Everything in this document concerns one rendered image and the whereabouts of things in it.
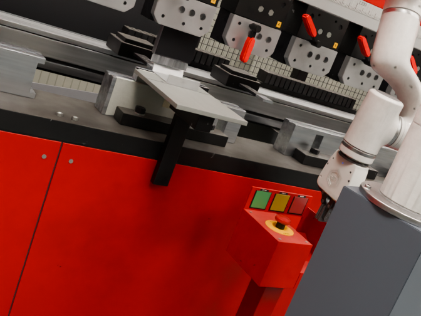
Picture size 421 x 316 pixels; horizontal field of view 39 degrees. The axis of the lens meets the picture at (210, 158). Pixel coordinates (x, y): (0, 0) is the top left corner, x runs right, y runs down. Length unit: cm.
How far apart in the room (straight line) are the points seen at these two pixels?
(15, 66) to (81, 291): 56
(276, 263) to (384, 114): 41
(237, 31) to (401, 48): 39
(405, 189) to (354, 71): 73
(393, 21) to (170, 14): 51
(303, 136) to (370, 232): 72
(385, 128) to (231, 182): 41
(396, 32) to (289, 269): 59
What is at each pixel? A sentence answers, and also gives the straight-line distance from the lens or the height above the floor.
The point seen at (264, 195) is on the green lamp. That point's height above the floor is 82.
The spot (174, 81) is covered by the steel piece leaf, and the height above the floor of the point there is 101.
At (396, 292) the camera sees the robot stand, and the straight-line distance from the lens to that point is 106.
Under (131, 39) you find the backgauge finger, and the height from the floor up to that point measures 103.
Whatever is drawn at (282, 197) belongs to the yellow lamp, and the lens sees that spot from 151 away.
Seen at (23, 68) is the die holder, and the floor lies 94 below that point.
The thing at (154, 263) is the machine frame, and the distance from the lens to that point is 155.
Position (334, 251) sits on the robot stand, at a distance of 112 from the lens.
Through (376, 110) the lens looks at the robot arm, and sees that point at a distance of 137.
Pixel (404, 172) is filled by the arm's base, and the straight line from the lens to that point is 108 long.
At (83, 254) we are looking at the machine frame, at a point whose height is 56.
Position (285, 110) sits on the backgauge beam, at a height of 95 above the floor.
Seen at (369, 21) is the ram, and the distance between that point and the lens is 175.
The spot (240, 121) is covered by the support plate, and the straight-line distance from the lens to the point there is 130.
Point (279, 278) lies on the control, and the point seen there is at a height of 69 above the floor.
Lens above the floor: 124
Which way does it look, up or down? 15 degrees down
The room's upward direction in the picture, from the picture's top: 21 degrees clockwise
